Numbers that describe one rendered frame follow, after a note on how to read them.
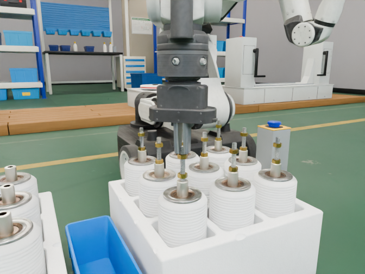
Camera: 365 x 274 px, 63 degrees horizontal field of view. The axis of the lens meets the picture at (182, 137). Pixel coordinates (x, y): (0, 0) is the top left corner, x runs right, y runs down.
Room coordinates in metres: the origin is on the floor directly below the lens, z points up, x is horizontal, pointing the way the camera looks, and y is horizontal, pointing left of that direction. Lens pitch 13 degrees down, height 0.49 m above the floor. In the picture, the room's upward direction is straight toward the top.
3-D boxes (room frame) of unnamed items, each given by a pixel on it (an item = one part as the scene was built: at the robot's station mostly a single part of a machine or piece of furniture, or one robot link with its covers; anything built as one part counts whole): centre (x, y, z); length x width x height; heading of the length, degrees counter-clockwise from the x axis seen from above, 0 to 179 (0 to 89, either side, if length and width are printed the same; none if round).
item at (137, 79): (5.43, 0.65, 0.19); 0.50 x 0.41 x 0.37; 33
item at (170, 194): (0.53, 0.00, 0.25); 0.08 x 0.08 x 0.01
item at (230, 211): (0.58, -0.11, 0.16); 0.10 x 0.10 x 0.18
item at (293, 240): (0.69, -0.05, 0.09); 0.39 x 0.39 x 0.18; 27
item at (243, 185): (0.58, -0.11, 0.25); 0.08 x 0.08 x 0.01
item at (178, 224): (0.53, 0.00, 0.16); 0.10 x 0.10 x 0.18
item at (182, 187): (0.53, 0.00, 0.26); 0.02 x 0.02 x 0.03
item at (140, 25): (7.07, 0.91, 1.38); 0.49 x 0.01 x 0.35; 118
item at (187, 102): (0.53, 0.00, 0.46); 0.13 x 0.10 x 0.12; 75
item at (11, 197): (0.50, 0.32, 0.26); 0.02 x 0.02 x 0.03
